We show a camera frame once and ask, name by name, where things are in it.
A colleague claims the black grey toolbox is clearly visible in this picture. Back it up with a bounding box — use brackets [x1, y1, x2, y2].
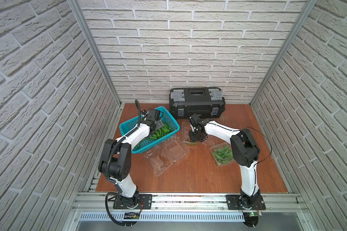
[169, 87, 226, 119]

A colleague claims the teal plastic perforated basket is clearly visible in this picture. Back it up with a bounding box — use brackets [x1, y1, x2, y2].
[119, 106, 180, 154]

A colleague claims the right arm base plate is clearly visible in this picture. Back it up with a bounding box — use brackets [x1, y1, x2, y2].
[226, 194, 266, 210]

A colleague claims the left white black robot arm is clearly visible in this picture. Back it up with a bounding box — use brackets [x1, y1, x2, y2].
[98, 100, 161, 208]

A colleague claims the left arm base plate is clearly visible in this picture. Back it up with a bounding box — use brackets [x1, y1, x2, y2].
[113, 193, 153, 210]

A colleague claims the clear clamshell container with peppers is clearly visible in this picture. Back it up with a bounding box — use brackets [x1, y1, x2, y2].
[145, 137, 189, 177]

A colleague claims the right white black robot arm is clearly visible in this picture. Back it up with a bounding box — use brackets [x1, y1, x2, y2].
[189, 114, 261, 210]

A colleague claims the clear pepper container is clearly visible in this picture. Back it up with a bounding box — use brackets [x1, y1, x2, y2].
[210, 142, 235, 167]
[181, 121, 219, 146]

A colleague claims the aluminium front rail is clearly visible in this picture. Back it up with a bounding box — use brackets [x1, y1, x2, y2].
[71, 192, 308, 214]

